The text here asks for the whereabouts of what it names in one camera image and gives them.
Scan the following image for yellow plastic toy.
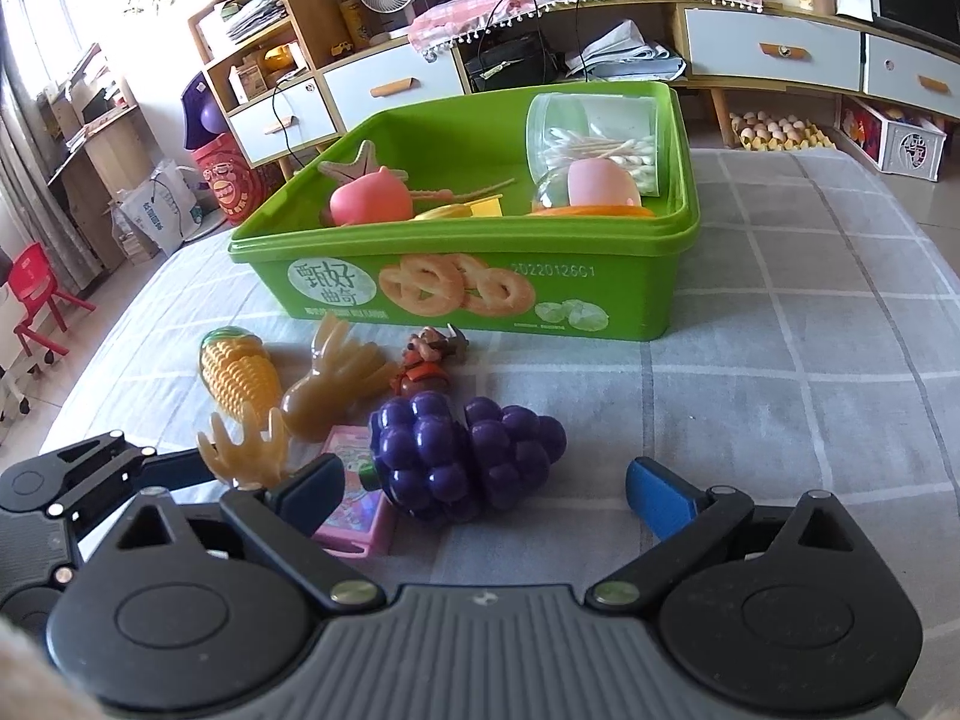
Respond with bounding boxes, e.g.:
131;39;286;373
412;195;503;220

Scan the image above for tan starfish toy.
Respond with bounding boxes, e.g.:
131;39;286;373
319;139;387;185

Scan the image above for small brown red figurine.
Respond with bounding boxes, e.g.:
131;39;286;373
391;324;470;395

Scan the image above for purple toy grapes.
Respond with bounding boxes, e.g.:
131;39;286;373
367;390;569;522

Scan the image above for clear cotton swab jar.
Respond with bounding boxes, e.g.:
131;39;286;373
525;94;665;200

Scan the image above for green plastic box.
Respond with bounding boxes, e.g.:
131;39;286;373
229;79;702;342

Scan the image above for red plastic child chair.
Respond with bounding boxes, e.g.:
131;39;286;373
11;242;98;357

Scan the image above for pink clear capsule ball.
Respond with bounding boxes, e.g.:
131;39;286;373
532;157;644;215

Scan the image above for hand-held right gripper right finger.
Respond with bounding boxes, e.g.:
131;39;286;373
586;457;861;611

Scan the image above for pink pig toy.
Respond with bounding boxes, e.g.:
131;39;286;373
330;165;413;227

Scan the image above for white cabinet drawer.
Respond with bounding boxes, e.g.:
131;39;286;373
864;34;960;117
684;7;863;87
321;41;470;132
227;77;346;166

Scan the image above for purple bag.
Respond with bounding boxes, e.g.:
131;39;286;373
182;71;235;151

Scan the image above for translucent brown hand toy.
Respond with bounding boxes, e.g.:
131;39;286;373
281;315;398;440
196;405;293;488

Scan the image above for grey checked blanket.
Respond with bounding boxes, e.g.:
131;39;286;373
37;146;960;593

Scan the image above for black bag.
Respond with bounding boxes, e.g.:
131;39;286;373
465;34;560;95

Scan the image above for orange toy fruit half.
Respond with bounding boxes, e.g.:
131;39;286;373
525;204;655;219

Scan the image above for small pink card box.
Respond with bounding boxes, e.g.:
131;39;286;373
311;426;397;556

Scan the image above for yellow egg tray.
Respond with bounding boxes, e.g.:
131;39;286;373
729;111;835;151

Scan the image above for yellow toy corn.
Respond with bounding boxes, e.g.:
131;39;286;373
199;326;284;421

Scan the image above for wooden cabinet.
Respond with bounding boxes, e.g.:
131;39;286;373
187;0;960;166

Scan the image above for folded papers pile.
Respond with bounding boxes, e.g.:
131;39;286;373
564;19;687;83

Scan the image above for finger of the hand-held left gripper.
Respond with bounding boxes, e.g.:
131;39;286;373
0;431;220;517

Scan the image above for white printed crate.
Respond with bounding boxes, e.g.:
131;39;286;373
840;96;947;182

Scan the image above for small cardboard carton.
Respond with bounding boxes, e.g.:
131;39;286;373
229;60;271;102

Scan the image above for white sack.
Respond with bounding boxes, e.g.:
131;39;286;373
112;159;197;256

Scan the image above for stack of papers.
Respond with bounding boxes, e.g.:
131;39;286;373
221;0;290;42

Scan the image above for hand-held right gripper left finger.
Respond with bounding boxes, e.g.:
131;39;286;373
97;454;385;612

